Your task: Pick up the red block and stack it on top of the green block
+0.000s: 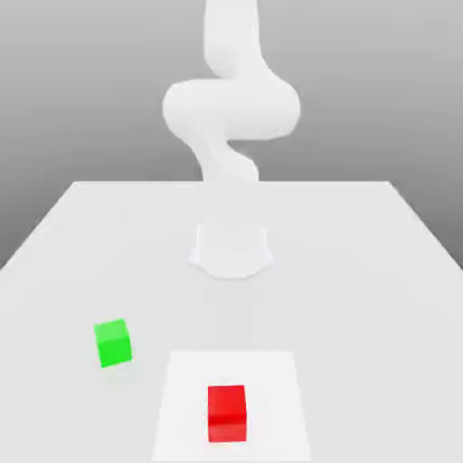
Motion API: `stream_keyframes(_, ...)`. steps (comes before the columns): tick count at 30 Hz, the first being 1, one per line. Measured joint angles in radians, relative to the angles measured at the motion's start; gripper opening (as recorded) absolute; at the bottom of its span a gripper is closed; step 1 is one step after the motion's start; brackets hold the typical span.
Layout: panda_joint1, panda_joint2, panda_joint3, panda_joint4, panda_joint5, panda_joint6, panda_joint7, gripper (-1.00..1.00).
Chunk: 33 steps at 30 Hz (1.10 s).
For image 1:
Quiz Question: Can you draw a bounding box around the small green cube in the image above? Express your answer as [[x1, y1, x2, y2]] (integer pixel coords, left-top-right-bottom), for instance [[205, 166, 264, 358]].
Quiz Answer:
[[93, 317, 134, 369]]

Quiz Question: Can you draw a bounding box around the small red cube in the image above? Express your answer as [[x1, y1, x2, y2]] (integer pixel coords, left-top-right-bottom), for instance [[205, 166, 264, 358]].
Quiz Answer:
[[206, 384, 248, 444]]

